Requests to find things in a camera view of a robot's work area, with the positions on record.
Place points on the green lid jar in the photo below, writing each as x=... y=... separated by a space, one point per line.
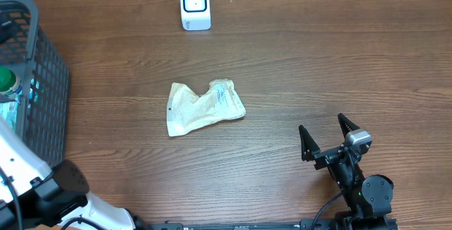
x=11 y=85

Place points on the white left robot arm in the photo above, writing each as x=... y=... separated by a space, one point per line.
x=35 y=194

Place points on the white barcode scanner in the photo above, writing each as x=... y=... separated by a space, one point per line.
x=195 y=15

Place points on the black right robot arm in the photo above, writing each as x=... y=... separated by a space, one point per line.
x=368 y=199

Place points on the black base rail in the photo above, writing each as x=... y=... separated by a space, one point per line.
x=229 y=226

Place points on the grey plastic basket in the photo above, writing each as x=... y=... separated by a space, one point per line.
x=42 y=106

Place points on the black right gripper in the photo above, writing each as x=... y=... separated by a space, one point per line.
x=310 y=147

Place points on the beige plastic pouch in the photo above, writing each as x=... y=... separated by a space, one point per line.
x=187 y=111

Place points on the teal wipes packet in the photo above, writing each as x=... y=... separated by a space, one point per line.
x=9 y=112

